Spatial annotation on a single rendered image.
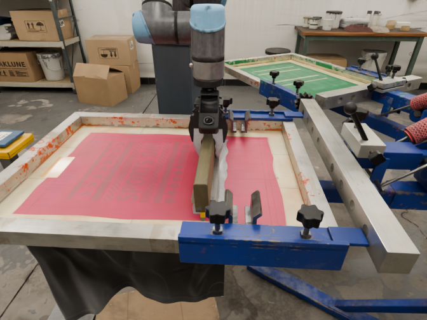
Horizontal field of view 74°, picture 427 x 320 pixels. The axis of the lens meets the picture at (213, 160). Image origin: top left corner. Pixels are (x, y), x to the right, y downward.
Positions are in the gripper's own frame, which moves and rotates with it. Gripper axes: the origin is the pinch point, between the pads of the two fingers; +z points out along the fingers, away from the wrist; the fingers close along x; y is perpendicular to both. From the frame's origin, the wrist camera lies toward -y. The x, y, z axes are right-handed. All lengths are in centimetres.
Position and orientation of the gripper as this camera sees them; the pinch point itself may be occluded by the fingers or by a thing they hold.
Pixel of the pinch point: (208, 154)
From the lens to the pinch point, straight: 76.4
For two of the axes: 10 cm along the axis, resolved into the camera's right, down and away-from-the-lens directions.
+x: -10.0, -0.3, 0.5
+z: 0.0, 8.5, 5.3
